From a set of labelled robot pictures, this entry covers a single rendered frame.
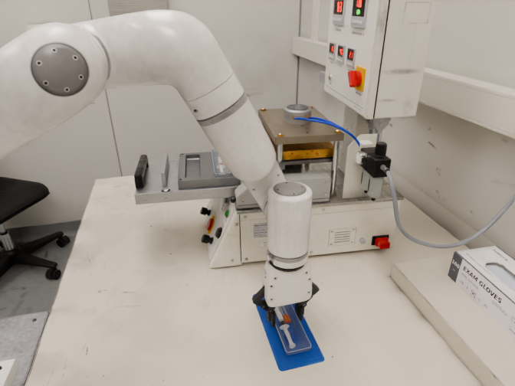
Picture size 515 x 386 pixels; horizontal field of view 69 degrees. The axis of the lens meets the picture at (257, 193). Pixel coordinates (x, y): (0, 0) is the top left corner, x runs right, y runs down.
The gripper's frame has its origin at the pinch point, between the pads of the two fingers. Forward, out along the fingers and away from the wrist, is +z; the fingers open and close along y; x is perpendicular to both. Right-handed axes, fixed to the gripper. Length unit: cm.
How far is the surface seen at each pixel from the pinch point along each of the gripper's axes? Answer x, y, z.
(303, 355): -9.1, 1.1, 3.3
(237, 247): 23.3, -5.8, -3.2
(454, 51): 41, 65, -49
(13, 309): 114, -108, 78
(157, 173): 44, -25, -19
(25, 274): 143, -109, 78
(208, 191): 29.9, -11.8, -18.1
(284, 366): -10.5, -3.6, 3.3
